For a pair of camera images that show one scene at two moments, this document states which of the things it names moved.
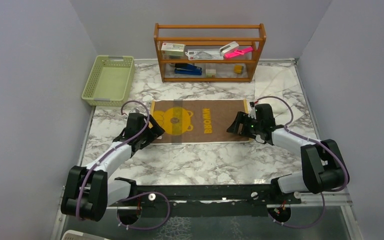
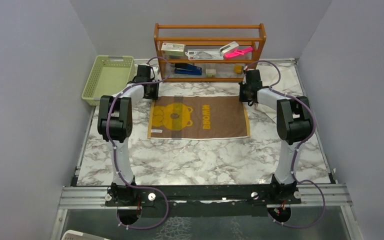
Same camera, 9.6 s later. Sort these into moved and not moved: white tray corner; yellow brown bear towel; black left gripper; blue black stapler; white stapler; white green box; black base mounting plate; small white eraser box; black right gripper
Moved: black left gripper; yellow brown bear towel; black right gripper
Not moved: black base mounting plate; white tray corner; small white eraser box; white green box; white stapler; blue black stapler
